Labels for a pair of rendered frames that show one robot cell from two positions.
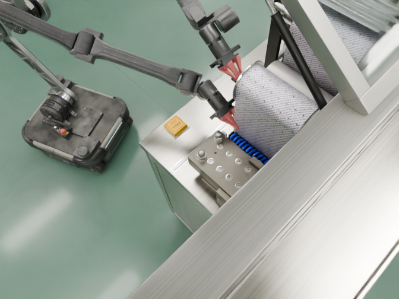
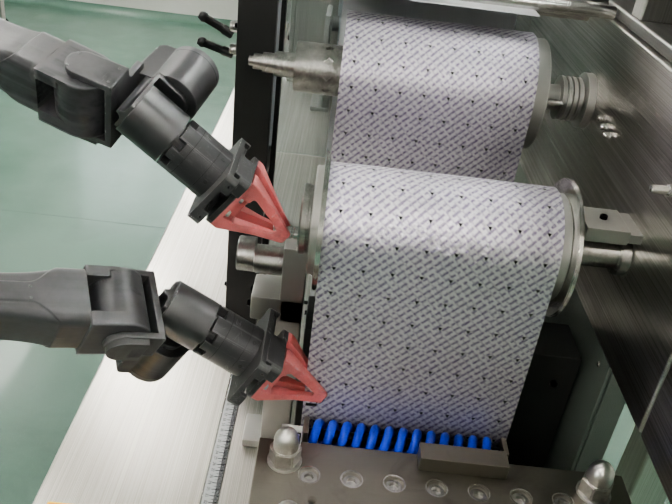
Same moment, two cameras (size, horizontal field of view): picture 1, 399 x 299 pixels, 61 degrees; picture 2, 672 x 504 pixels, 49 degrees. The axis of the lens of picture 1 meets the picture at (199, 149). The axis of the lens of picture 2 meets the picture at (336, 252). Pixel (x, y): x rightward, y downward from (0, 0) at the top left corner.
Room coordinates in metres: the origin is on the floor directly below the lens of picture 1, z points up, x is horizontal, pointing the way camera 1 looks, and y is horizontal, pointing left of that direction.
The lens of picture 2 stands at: (0.28, 0.36, 1.62)
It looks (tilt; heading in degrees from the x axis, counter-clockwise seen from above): 30 degrees down; 306
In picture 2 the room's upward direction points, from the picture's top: 7 degrees clockwise
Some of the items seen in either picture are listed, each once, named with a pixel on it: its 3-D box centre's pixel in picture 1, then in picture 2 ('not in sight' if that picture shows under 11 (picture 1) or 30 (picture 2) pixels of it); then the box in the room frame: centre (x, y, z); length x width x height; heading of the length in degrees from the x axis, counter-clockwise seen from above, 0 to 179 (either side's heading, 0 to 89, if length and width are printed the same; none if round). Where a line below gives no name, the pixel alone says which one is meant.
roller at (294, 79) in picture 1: (297, 95); not in sight; (0.67, -0.35, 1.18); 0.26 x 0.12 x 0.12; 38
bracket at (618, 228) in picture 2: not in sight; (607, 224); (0.46, -0.36, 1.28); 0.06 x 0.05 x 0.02; 38
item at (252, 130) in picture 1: (260, 137); (415, 373); (0.56, -0.21, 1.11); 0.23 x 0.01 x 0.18; 38
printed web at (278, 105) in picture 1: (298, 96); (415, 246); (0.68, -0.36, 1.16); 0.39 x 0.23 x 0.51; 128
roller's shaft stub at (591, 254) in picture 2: not in sight; (592, 251); (0.47, -0.36, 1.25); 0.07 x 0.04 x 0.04; 38
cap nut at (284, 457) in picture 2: (218, 136); (286, 445); (0.63, -0.07, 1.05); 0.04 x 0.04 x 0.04
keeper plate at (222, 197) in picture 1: (227, 204); not in sight; (0.39, -0.07, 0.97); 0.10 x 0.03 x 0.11; 38
